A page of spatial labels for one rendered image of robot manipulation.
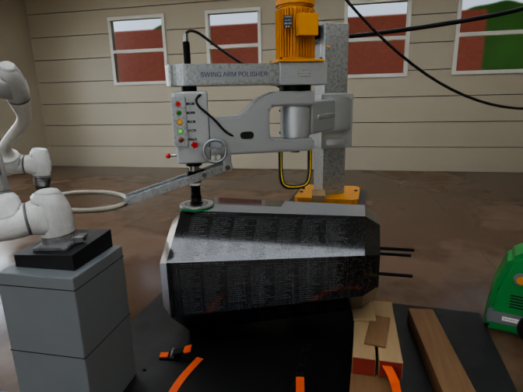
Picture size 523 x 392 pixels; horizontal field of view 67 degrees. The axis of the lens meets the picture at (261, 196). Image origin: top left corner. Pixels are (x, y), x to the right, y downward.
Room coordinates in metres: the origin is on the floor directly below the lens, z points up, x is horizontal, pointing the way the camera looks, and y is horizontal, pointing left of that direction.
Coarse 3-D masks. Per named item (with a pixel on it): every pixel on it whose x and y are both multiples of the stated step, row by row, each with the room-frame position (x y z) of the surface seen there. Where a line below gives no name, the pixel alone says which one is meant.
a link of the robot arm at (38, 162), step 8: (32, 152) 2.15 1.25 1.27; (40, 152) 2.16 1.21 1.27; (48, 152) 2.21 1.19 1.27; (24, 160) 2.13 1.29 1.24; (32, 160) 2.14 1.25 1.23; (40, 160) 2.15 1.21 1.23; (48, 160) 2.18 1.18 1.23; (24, 168) 2.13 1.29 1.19; (32, 168) 2.13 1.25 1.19; (40, 168) 2.15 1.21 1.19; (48, 168) 2.18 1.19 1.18; (40, 176) 2.15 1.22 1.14
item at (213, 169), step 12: (204, 168) 2.50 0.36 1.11; (216, 168) 2.40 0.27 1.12; (228, 168) 2.38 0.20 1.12; (168, 180) 2.45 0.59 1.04; (180, 180) 2.36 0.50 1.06; (192, 180) 2.37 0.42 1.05; (132, 192) 2.40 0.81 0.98; (144, 192) 2.31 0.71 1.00; (156, 192) 2.33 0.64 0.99; (132, 204) 2.30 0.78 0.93
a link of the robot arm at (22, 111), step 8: (16, 104) 1.87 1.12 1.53; (24, 104) 1.89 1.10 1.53; (16, 112) 1.91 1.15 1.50; (24, 112) 1.92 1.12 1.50; (16, 120) 1.97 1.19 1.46; (24, 120) 1.95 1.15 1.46; (16, 128) 1.98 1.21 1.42; (24, 128) 1.99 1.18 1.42; (8, 136) 2.01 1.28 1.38; (16, 136) 2.01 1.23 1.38; (0, 144) 2.04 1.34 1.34; (8, 144) 2.03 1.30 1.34; (8, 152) 2.07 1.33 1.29; (16, 152) 2.13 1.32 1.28; (8, 160) 2.08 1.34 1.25; (16, 160) 2.11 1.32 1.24; (8, 168) 2.10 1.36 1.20; (16, 168) 2.11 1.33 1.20
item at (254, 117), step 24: (264, 96) 2.44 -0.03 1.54; (288, 96) 2.46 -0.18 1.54; (312, 96) 2.49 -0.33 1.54; (216, 120) 2.37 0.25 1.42; (240, 120) 2.40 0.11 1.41; (264, 120) 2.43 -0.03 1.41; (216, 144) 2.37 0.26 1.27; (240, 144) 2.40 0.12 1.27; (264, 144) 2.43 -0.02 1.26; (288, 144) 2.46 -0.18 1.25; (312, 144) 2.49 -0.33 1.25
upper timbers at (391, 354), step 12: (384, 312) 2.16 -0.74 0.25; (360, 324) 2.03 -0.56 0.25; (360, 336) 1.92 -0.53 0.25; (396, 336) 1.91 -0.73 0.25; (360, 348) 1.81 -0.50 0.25; (372, 348) 1.81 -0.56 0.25; (384, 348) 1.80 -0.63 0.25; (396, 348) 1.80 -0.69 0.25; (360, 360) 1.73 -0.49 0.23; (372, 360) 1.72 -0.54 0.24; (384, 360) 1.71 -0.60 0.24; (396, 360) 1.71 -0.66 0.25; (360, 372) 1.73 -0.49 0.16; (372, 372) 1.72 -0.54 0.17; (384, 372) 1.70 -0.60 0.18; (396, 372) 1.69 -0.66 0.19
